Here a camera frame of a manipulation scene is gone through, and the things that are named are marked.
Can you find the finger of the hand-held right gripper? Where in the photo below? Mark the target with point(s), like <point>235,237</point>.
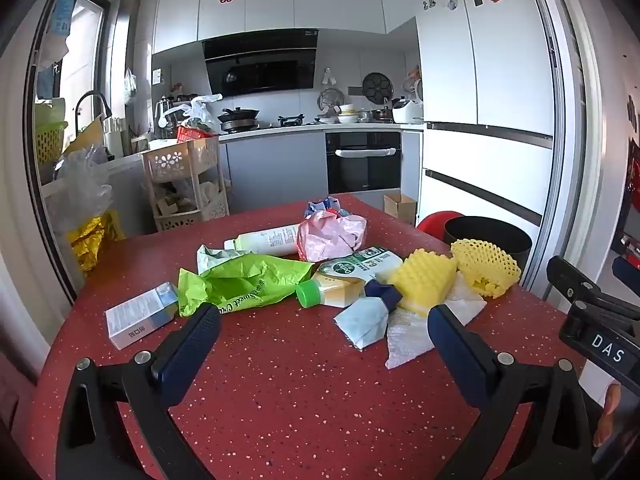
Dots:
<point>627,270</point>
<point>570,280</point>

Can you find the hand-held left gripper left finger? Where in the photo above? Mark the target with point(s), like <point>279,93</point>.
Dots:
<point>192,345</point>

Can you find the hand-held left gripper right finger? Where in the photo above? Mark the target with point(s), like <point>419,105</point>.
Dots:
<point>457,345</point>

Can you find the white and blue cardboard box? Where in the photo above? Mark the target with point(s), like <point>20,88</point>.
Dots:
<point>135,317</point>

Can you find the black trash bin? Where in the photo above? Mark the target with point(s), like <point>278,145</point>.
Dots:
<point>500,232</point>

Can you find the dressing bottle with green cap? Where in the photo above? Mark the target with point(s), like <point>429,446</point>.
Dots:
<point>345,280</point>

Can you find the person's right hand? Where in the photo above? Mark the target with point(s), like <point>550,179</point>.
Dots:
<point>609,415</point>

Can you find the white paper towel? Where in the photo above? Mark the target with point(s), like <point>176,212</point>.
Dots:
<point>407,337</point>

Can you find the yellow sponge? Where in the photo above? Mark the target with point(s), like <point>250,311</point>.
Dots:
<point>420,280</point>

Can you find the green plastic bag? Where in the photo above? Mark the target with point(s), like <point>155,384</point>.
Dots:
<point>240,285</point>

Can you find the yellow foam fruit net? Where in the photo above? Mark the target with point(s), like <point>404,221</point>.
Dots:
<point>482,260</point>

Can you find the white green crumpled packet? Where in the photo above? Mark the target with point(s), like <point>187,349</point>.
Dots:
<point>210,257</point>

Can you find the light blue crumpled packet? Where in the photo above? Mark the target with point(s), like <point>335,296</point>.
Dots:
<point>365,320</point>

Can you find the red stool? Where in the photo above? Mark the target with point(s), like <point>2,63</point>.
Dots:
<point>432,225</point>

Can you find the white and green bottle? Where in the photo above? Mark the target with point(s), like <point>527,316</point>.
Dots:
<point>270,240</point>

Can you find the gold foil bag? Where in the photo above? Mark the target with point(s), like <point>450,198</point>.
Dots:
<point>92,240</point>

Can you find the small cardboard box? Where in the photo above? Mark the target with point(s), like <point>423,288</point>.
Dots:
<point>400,207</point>

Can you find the pink plastic bag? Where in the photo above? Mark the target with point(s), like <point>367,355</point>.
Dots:
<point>325,237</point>

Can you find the cream storage cart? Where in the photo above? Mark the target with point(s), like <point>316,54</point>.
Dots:
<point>182,160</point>

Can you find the blue crumpled wrapper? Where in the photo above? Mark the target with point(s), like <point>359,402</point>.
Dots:
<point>320,206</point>

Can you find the grey base cabinet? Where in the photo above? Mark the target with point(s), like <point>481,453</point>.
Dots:
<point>275,170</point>

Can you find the clear plastic bag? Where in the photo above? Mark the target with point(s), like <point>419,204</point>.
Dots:
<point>82,185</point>

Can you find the black built-in oven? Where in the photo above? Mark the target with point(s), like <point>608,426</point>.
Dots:
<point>362,165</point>

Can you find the red plastic basket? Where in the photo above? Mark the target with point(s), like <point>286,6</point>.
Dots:
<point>192,134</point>

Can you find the white refrigerator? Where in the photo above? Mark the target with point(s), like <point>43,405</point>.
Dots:
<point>480,70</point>

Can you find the white rice cooker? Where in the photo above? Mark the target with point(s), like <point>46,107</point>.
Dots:
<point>407,111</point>

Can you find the black wok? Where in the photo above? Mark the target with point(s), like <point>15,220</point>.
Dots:
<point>239,115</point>

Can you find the white plastic bag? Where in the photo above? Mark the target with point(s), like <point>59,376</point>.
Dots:
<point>200,107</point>

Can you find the gas stove burner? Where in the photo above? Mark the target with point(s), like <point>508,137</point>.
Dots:
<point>291,120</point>

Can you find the yellow-green plastic basket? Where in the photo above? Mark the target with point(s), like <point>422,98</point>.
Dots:
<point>47,142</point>

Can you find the stack of white bowls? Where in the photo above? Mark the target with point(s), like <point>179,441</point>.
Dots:
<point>348,114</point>

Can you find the hanging plastic bag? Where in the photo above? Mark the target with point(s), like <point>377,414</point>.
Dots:
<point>130,87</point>

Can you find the black kitchen faucet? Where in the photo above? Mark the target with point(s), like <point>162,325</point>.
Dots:
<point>80,105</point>

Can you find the small desk fan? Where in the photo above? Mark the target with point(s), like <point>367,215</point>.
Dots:
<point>331,99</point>

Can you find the black range hood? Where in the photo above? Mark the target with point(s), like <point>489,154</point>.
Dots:
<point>260,67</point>

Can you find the white wall cabinets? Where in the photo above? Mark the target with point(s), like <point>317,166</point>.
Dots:
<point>270,5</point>

